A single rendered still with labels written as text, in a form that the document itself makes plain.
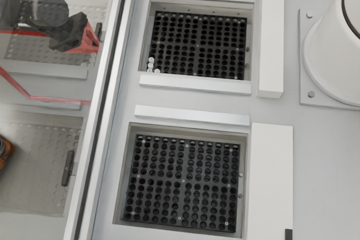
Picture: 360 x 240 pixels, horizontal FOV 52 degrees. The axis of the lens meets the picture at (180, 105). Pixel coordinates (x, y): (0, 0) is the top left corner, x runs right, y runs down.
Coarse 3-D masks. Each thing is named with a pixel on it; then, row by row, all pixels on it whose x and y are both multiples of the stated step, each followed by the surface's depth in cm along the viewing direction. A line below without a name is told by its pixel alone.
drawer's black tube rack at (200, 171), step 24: (144, 144) 78; (168, 144) 78; (192, 144) 81; (144, 168) 76; (168, 168) 79; (192, 168) 76; (216, 168) 79; (144, 192) 74; (168, 192) 78; (192, 192) 74; (216, 192) 74; (144, 216) 75; (168, 216) 73; (192, 216) 76; (216, 216) 72
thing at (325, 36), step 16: (336, 0) 64; (352, 0) 58; (304, 16) 82; (320, 16) 82; (336, 16) 63; (352, 16) 59; (304, 32) 80; (320, 32) 70; (336, 32) 64; (352, 32) 61; (304, 48) 77; (320, 48) 71; (336, 48) 65; (352, 48) 62; (304, 64) 77; (320, 64) 73; (336, 64) 68; (352, 64) 64; (304, 80) 76; (320, 80) 74; (336, 80) 71; (352, 80) 68; (304, 96) 75; (320, 96) 75; (336, 96) 73; (352, 96) 73
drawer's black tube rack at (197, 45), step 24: (168, 24) 88; (192, 24) 88; (216, 24) 88; (240, 24) 88; (168, 48) 89; (192, 48) 90; (216, 48) 86; (240, 48) 86; (168, 72) 84; (192, 72) 84; (216, 72) 87; (240, 72) 83
